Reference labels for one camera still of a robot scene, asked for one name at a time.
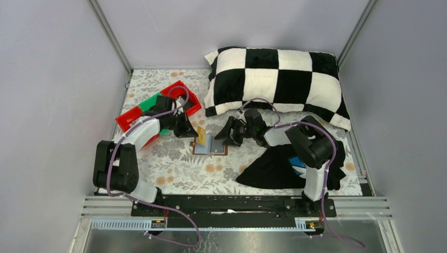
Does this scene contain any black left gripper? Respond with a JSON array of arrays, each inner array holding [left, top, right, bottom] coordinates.
[[164, 110, 198, 138]]

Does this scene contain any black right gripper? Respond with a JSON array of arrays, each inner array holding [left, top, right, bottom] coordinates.
[[214, 116, 256, 148]]

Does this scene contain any gold credit card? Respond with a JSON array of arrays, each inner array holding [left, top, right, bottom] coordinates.
[[197, 126, 207, 146]]

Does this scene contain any brown leather card holder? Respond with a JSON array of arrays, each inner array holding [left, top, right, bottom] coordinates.
[[190, 134, 228, 156]]

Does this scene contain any green plastic bin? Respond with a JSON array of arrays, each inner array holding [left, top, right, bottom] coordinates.
[[138, 92, 162, 116]]

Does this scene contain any black shirt blue white print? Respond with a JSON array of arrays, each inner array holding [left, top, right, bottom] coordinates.
[[236, 141, 346, 190]]

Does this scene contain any red bin with cards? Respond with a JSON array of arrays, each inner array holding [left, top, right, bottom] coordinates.
[[113, 106, 161, 151]]

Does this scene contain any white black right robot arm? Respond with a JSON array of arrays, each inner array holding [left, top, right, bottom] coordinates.
[[215, 109, 338, 217]]

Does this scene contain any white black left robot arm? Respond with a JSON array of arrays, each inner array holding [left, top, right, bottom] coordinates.
[[93, 95, 198, 217]]

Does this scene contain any floral patterned table mat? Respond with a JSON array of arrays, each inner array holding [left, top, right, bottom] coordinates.
[[120, 69, 362, 196]]

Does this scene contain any black white checkered pillow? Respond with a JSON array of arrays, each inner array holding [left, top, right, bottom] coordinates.
[[204, 46, 352, 131]]

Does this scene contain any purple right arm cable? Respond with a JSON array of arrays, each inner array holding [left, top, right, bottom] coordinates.
[[238, 98, 366, 249]]

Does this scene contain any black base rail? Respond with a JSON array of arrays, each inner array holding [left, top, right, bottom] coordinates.
[[131, 195, 321, 229]]

